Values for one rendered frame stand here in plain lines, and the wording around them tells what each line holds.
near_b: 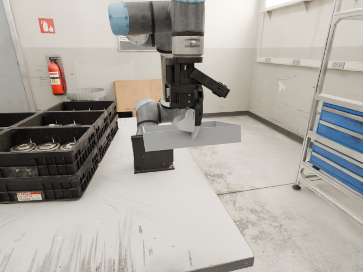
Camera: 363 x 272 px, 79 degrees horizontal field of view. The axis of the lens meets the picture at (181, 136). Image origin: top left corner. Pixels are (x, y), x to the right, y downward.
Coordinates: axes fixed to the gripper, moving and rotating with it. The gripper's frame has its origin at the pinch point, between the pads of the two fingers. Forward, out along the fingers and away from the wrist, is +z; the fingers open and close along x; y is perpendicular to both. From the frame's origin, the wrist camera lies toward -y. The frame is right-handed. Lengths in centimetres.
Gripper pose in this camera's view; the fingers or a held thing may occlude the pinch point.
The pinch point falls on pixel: (194, 134)
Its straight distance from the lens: 60.3
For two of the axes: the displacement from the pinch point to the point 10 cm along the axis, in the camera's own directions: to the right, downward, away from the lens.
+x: 2.6, 3.5, -9.0
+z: 0.0, 9.3, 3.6
